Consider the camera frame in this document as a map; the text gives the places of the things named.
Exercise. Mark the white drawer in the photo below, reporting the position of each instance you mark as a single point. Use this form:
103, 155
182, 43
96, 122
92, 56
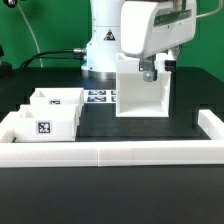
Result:
50, 123
57, 96

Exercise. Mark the black device at left edge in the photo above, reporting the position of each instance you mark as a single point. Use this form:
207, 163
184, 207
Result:
5, 68

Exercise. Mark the marker tag sheet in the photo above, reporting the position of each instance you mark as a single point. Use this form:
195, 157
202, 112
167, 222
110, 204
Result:
100, 96

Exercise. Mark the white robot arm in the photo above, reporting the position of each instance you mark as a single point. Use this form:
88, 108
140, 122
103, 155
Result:
105, 42

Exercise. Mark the white drawer cabinet box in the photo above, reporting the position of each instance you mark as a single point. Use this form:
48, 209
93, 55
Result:
138, 97

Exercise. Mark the white U-shaped border frame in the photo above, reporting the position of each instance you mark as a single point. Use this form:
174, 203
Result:
128, 153

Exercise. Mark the white front drawer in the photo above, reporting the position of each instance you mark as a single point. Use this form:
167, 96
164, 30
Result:
50, 123

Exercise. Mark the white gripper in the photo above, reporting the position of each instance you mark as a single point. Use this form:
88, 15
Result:
148, 28

